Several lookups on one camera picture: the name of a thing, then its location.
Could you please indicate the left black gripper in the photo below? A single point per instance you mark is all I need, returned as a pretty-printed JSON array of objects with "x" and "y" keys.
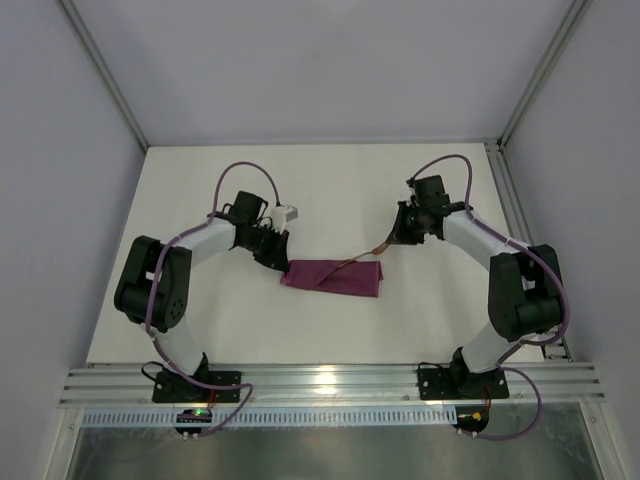
[{"x": 273, "y": 248}]

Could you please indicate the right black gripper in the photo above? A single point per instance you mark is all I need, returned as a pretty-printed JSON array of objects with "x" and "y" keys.
[{"x": 405, "y": 225}]

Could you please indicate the purple cloth napkin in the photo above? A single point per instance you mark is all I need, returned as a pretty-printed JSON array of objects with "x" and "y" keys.
[{"x": 361, "y": 279}]

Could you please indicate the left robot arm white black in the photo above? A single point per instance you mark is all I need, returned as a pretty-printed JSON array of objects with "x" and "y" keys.
[{"x": 154, "y": 285}]

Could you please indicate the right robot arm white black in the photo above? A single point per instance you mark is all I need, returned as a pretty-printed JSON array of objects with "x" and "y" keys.
[{"x": 524, "y": 295}]

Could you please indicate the left controller board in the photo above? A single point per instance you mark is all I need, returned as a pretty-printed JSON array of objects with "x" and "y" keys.
[{"x": 192, "y": 422}]

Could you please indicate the controller board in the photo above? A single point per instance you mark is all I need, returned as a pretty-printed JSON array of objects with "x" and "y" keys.
[
  {"x": 192, "y": 422},
  {"x": 471, "y": 421}
]

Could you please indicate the right controller board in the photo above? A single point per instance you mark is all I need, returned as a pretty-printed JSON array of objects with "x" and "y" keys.
[{"x": 471, "y": 421}]

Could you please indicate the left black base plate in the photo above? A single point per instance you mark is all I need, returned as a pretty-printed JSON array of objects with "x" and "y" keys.
[{"x": 170, "y": 387}]

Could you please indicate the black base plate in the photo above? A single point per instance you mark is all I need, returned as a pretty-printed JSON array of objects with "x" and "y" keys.
[
  {"x": 456, "y": 383},
  {"x": 170, "y": 387}
]

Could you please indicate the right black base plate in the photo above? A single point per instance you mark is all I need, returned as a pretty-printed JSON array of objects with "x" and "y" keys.
[{"x": 456, "y": 383}]

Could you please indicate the slotted grey cable duct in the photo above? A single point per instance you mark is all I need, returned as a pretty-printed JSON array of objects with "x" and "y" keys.
[{"x": 252, "y": 417}]

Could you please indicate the right side aluminium rail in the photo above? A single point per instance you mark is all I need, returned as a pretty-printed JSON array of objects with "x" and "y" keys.
[{"x": 518, "y": 226}]

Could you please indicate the aluminium rail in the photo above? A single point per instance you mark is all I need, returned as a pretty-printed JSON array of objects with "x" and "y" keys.
[
  {"x": 518, "y": 226},
  {"x": 123, "y": 385}
]

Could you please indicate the aluminium front rail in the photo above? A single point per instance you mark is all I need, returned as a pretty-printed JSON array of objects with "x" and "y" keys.
[{"x": 123, "y": 385}]

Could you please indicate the right corner frame post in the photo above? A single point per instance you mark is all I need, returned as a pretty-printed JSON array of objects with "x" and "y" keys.
[{"x": 568, "y": 25}]

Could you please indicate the corner frame post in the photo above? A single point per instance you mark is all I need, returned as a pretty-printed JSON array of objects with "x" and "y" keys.
[
  {"x": 568, "y": 25},
  {"x": 83, "y": 35}
]

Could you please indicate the left corner frame post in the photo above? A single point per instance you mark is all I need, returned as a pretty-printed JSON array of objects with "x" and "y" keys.
[{"x": 83, "y": 35}]

